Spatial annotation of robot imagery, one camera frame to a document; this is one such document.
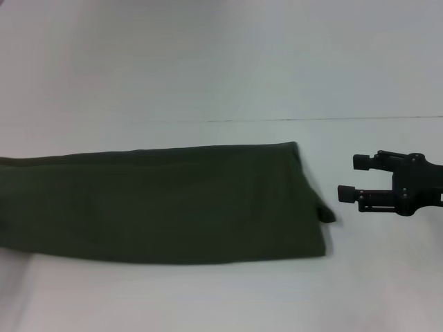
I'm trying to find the dark green shirt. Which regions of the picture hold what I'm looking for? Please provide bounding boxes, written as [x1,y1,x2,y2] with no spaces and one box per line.
[0,140,337,267]

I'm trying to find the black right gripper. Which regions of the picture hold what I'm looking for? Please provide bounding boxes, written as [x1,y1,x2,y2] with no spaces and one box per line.
[337,149,443,218]

